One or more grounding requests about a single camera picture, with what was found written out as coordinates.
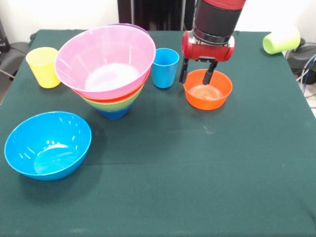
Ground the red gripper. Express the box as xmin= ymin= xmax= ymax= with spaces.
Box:
xmin=179 ymin=31 xmax=236 ymax=85

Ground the large orange bowl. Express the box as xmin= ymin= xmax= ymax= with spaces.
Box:
xmin=71 ymin=69 xmax=151 ymax=104

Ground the green bowl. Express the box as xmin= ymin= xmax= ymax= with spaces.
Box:
xmin=81 ymin=86 xmax=145 ymax=111

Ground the large pink bowl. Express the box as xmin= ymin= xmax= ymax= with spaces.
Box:
xmin=54 ymin=25 xmax=157 ymax=100

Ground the small orange bowl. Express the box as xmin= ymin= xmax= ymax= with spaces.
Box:
xmin=183 ymin=69 xmax=233 ymax=111

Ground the light blue cup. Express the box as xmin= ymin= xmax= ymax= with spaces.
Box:
xmin=151 ymin=48 xmax=180 ymax=89

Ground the purple bowl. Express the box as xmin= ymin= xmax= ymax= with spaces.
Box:
xmin=108 ymin=23 xmax=150 ymax=37

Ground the small dark blue bowl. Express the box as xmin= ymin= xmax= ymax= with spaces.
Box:
xmin=95 ymin=105 xmax=131 ymax=120

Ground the light green cup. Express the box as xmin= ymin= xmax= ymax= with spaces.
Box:
xmin=262 ymin=24 xmax=301 ymax=55

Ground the grey chair base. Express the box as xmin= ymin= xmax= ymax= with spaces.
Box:
xmin=0 ymin=41 xmax=32 ymax=75
xmin=285 ymin=40 xmax=316 ymax=75

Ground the dark green table cloth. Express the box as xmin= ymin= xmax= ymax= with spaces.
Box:
xmin=0 ymin=29 xmax=316 ymax=237

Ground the yellow cup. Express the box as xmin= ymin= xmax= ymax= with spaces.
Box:
xmin=25 ymin=46 xmax=62 ymax=89

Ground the large light blue bowl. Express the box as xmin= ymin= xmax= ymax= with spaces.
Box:
xmin=3 ymin=111 xmax=92 ymax=181

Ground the tangled cable bundle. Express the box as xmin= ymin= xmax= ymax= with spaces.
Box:
xmin=295 ymin=53 xmax=316 ymax=98

